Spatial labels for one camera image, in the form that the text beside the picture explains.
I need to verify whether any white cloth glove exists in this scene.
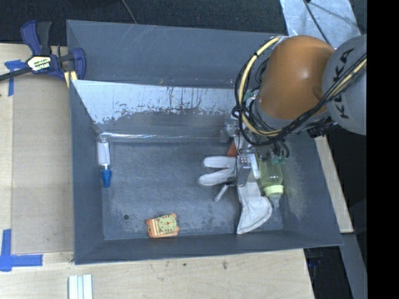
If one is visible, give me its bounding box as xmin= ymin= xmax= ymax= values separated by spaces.
xmin=198 ymin=155 xmax=273 ymax=235

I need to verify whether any pale grey metal gripper finger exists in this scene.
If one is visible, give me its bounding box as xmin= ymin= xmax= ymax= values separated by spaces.
xmin=236 ymin=154 xmax=251 ymax=188

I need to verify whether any white plastic stick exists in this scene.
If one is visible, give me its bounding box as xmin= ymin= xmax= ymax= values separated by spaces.
xmin=213 ymin=183 xmax=231 ymax=202

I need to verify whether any clear bottle with blue cap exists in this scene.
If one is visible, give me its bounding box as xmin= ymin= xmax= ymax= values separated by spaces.
xmin=95 ymin=136 xmax=113 ymax=189

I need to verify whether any yellow-green baby bottle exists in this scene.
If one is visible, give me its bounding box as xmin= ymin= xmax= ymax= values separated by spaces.
xmin=258 ymin=156 xmax=286 ymax=210

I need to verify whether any grey metal bin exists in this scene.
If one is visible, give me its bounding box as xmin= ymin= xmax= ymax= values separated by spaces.
xmin=65 ymin=19 xmax=345 ymax=266

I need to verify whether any orange toy clock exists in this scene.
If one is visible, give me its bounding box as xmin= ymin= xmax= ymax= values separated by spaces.
xmin=145 ymin=213 xmax=180 ymax=239

